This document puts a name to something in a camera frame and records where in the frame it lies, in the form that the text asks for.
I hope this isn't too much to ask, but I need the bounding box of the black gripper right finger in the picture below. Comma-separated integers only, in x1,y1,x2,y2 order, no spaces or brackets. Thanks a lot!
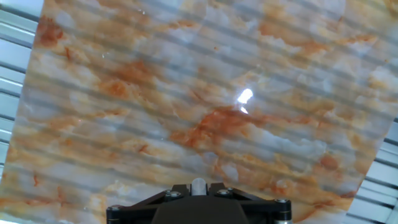
207,182,293,224

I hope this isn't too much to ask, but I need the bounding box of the orange marble pattern mat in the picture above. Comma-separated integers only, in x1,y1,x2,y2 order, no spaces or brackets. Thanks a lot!
0,0,398,224

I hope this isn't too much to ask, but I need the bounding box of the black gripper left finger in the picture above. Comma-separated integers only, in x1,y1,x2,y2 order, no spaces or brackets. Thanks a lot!
105,183,191,224

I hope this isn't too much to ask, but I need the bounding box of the clear plastic pipette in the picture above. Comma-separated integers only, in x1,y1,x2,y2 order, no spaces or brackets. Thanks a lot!
190,177,208,196

